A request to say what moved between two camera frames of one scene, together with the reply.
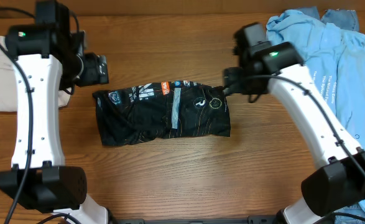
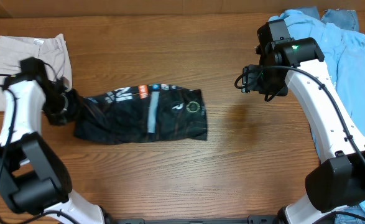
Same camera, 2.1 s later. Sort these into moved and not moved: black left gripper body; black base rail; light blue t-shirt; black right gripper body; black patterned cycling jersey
Moved: black patterned cycling jersey; black left gripper body; black right gripper body
Not moved: black base rail; light blue t-shirt
